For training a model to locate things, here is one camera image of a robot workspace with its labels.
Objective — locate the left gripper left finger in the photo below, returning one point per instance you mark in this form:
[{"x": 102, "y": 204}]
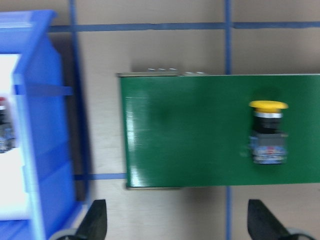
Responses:
[{"x": 95, "y": 223}]

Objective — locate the yellow push button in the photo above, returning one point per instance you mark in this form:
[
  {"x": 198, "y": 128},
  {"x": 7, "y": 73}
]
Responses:
[{"x": 267, "y": 142}]

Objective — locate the red push button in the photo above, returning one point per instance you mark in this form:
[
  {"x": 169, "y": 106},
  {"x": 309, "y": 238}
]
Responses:
[{"x": 7, "y": 136}]

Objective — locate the green conveyor belt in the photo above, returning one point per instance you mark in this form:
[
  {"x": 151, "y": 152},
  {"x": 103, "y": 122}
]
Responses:
[{"x": 194, "y": 130}]

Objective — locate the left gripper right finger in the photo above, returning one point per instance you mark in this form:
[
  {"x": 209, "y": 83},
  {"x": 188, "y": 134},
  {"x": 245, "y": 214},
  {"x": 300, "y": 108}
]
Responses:
[{"x": 262, "y": 224}]

